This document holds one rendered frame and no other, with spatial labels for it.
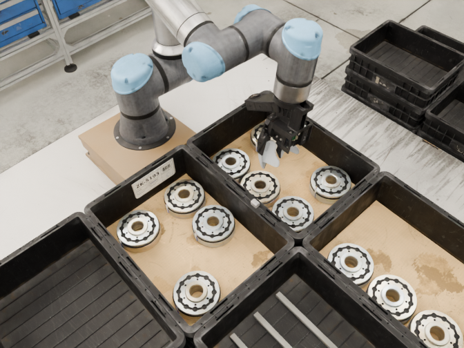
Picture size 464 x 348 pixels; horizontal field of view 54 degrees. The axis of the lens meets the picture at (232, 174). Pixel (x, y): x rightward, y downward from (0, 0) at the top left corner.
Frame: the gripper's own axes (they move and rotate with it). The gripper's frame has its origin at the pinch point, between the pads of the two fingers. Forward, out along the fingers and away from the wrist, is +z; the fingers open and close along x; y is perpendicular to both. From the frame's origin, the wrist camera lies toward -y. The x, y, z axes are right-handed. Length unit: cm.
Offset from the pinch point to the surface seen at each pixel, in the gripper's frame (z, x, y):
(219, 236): 11.2, -19.2, 4.1
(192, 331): 7.1, -39.7, 19.4
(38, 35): 63, 19, -189
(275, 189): 8.6, 0.0, 3.6
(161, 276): 16.5, -34.0, 1.6
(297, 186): 10.9, 6.9, 5.3
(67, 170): 29, -30, -54
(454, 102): 40, 125, 1
